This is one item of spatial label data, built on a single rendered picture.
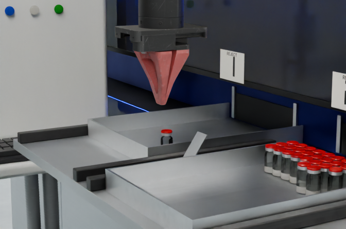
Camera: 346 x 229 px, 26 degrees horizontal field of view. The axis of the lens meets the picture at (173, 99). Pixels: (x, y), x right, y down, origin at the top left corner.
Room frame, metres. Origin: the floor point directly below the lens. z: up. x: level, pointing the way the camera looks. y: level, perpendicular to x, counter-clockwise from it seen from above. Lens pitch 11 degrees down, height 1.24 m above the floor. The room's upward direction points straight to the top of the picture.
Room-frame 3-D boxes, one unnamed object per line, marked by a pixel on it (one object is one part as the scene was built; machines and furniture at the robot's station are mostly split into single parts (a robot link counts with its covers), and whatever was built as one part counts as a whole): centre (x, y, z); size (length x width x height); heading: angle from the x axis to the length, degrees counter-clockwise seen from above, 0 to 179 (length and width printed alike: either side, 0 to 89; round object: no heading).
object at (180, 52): (0.94, 0.03, 1.10); 0.07 x 0.07 x 0.09; 30
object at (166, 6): (0.94, 0.01, 1.17); 0.10 x 0.07 x 0.07; 120
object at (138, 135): (1.44, -0.04, 0.90); 0.34 x 0.26 x 0.04; 120
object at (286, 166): (1.14, -0.20, 0.90); 0.18 x 0.02 x 0.05; 30
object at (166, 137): (1.32, 0.01, 0.90); 0.02 x 0.02 x 0.04
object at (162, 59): (0.95, 0.00, 1.10); 0.07 x 0.07 x 0.09; 30
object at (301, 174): (1.10, -0.20, 0.90); 0.02 x 0.02 x 0.05
